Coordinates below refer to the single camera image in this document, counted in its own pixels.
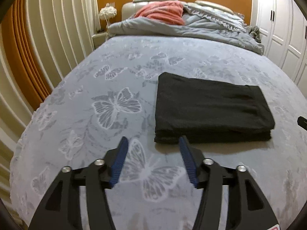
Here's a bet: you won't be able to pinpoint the pink blanket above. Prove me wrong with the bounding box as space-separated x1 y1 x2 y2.
133 0 185 25

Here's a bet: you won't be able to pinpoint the grey ruffled duvet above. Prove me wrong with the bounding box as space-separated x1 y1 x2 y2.
108 3 264 55

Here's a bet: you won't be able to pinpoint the black pants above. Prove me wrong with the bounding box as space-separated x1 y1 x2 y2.
154 72 275 144

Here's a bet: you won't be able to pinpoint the white nightstand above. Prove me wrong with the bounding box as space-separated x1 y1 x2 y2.
92 32 107 49

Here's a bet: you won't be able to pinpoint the cream pleated curtain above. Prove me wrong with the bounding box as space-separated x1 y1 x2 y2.
1 0 100 212

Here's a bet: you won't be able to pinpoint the white wardrobe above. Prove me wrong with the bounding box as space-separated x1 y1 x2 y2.
250 0 306 96

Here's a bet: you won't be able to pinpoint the white flower lamp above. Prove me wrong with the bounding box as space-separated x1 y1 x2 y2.
99 2 117 31

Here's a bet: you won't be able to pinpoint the grey clothes pile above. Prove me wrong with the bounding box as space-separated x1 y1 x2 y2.
247 25 261 43

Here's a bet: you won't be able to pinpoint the cream padded headboard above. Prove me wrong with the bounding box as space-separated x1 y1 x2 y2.
121 0 234 21

